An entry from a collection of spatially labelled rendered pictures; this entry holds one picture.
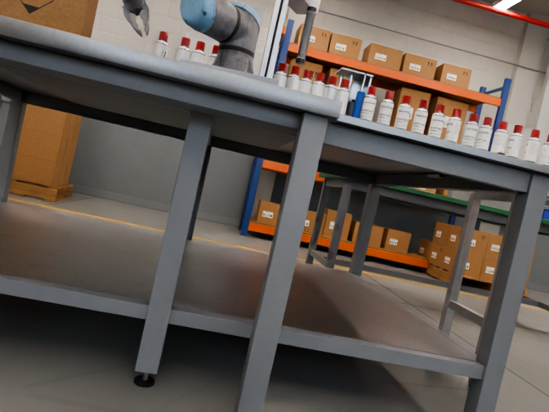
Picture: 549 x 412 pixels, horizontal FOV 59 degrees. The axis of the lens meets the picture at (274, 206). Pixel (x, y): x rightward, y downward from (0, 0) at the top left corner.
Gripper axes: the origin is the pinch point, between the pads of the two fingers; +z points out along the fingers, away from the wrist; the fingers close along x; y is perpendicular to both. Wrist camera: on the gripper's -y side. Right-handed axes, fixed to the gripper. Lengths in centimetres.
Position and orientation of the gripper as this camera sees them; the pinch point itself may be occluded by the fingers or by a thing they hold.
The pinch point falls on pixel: (143, 32)
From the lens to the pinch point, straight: 199.8
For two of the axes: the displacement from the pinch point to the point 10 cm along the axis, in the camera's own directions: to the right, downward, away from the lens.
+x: -9.4, 3.1, -1.2
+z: 3.0, 9.5, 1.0
